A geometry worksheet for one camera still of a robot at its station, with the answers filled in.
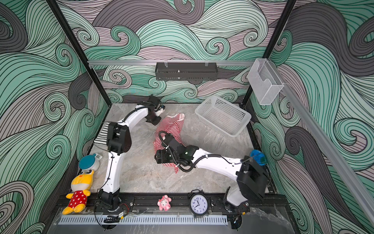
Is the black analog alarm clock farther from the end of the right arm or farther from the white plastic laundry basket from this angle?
the white plastic laundry basket

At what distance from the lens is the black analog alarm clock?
0.70 meters

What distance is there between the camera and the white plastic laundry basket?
1055 millimetres
